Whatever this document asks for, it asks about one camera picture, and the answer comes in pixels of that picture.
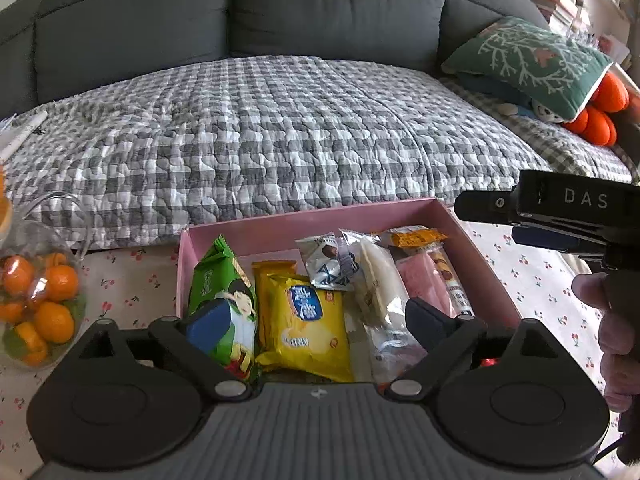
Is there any green snack packet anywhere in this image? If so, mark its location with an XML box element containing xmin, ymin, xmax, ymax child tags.
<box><xmin>187</xmin><ymin>235</ymin><xmax>261</xmax><ymax>383</ymax></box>

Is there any white pen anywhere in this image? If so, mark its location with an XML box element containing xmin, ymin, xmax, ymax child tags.
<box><xmin>0</xmin><ymin>110</ymin><xmax>48</xmax><ymax>161</ymax></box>

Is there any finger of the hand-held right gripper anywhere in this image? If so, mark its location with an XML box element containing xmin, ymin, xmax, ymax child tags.
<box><xmin>511</xmin><ymin>226</ymin><xmax>606</xmax><ymax>261</ymax></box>
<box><xmin>454</xmin><ymin>189</ymin><xmax>521</xmax><ymax>223</ymax></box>

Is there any small check grey cloth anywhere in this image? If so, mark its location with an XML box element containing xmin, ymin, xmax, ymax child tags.
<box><xmin>440</xmin><ymin>77</ymin><xmax>640</xmax><ymax>183</ymax></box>

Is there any long white biscuit packet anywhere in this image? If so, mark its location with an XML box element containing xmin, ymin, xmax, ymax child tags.
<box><xmin>427</xmin><ymin>242</ymin><xmax>476</xmax><ymax>318</ymax></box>

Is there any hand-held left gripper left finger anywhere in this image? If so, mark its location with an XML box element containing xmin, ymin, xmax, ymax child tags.
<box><xmin>45</xmin><ymin>300</ymin><xmax>253</xmax><ymax>401</ymax></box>

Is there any orange plush toy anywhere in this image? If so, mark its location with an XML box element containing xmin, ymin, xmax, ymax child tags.
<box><xmin>562</xmin><ymin>72</ymin><xmax>631</xmax><ymax>147</ymax></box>

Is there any clear white cake packet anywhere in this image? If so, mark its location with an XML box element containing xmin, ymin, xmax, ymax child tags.
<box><xmin>362</xmin><ymin>305</ymin><xmax>431</xmax><ymax>386</ymax></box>
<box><xmin>340</xmin><ymin>230</ymin><xmax>411</xmax><ymax>326</ymax></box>

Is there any glass jar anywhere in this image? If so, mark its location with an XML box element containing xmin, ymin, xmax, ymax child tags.
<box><xmin>0</xmin><ymin>192</ymin><xmax>93</xmax><ymax>371</ymax></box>

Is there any black cable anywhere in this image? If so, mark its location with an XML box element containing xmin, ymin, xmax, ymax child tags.
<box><xmin>592</xmin><ymin>432</ymin><xmax>623</xmax><ymax>461</ymax></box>

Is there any large orange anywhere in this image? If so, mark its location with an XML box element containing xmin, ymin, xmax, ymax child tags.
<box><xmin>0</xmin><ymin>170</ymin><xmax>13</xmax><ymax>233</ymax></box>

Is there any person's right hand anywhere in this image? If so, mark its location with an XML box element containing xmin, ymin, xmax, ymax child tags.
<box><xmin>571</xmin><ymin>271</ymin><xmax>635</xmax><ymax>413</ymax></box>

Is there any white plush toy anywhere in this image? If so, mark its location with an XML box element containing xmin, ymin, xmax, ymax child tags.
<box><xmin>500</xmin><ymin>97</ymin><xmax>566</xmax><ymax>123</ymax></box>

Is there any cherry print tablecloth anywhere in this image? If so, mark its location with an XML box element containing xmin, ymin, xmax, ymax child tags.
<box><xmin>0</xmin><ymin>220</ymin><xmax>640</xmax><ymax>480</ymax></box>

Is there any gold wafer packet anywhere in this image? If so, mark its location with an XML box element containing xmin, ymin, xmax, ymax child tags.
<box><xmin>250</xmin><ymin>259</ymin><xmax>298</xmax><ymax>281</ymax></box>

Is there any grey checked quilt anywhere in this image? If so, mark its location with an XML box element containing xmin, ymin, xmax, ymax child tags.
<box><xmin>0</xmin><ymin>55</ymin><xmax>551</xmax><ymax>251</ymax></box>

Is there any yellow snack packet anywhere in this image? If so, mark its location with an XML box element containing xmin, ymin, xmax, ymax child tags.
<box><xmin>255</xmin><ymin>270</ymin><xmax>356</xmax><ymax>383</ymax></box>

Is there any pink snack packet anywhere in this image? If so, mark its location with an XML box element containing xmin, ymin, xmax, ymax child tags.
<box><xmin>395</xmin><ymin>252</ymin><xmax>456</xmax><ymax>318</ymax></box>

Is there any pink cardboard box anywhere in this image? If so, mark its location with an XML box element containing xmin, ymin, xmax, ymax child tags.
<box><xmin>176</xmin><ymin>197</ymin><xmax>523</xmax><ymax>361</ymax></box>

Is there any pile of small mandarins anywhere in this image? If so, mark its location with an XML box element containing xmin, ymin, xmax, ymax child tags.
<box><xmin>0</xmin><ymin>252</ymin><xmax>83</xmax><ymax>368</ymax></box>

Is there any green embroidered cushion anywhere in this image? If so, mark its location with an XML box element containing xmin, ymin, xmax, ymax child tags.
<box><xmin>441</xmin><ymin>15</ymin><xmax>615</xmax><ymax>123</ymax></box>

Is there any orange snack packet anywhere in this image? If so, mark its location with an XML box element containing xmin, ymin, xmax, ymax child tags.
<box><xmin>372</xmin><ymin>226</ymin><xmax>449</xmax><ymax>251</ymax></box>

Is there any silver snack packet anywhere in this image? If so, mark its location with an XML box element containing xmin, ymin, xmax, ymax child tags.
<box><xmin>295</xmin><ymin>231</ymin><xmax>363</xmax><ymax>292</ymax></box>

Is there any grey sofa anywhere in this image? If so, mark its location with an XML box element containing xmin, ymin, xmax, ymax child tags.
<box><xmin>0</xmin><ymin>0</ymin><xmax>551</xmax><ymax>121</ymax></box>

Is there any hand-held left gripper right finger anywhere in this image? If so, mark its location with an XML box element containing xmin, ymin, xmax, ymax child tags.
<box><xmin>385</xmin><ymin>297</ymin><xmax>586</xmax><ymax>403</ymax></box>

